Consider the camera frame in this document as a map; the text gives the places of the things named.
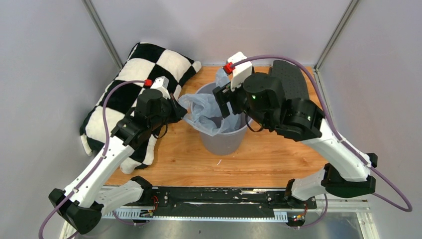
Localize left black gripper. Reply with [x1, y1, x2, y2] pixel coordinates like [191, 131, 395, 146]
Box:
[149, 92, 187, 130]

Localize blue translucent trash bag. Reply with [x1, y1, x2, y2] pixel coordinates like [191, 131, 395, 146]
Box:
[178, 69, 241, 136]

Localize grey plastic trash bin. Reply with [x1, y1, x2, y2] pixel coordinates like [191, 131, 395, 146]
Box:
[188, 82, 254, 156]

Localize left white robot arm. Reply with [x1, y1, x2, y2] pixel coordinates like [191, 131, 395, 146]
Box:
[48, 89, 187, 235]

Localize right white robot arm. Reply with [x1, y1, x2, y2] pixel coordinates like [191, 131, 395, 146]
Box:
[213, 73, 377, 208]

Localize black white checkered pillow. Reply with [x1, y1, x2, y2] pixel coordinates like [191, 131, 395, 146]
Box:
[79, 42, 202, 156]

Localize dark grey dotted cloth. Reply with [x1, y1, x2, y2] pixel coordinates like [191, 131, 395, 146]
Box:
[268, 60, 310, 102]

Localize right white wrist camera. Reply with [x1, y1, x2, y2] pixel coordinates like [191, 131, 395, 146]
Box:
[224, 51, 253, 92]

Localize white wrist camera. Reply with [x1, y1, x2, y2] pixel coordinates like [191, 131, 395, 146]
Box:
[151, 76, 170, 99]
[224, 51, 253, 92]

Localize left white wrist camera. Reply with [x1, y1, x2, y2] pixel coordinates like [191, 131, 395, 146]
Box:
[151, 76, 170, 99]

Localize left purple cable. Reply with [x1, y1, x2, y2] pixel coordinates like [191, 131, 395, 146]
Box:
[38, 78, 154, 239]

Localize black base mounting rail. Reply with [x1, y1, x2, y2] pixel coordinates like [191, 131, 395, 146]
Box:
[115, 186, 318, 228]

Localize left aluminium frame post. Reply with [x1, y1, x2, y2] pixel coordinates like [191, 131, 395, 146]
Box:
[82, 0, 123, 69]

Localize aluminium frame post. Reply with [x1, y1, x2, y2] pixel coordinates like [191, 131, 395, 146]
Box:
[314, 0, 360, 71]
[82, 0, 123, 69]

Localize right aluminium frame post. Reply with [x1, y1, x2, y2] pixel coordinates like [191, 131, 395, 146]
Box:
[314, 0, 360, 71]

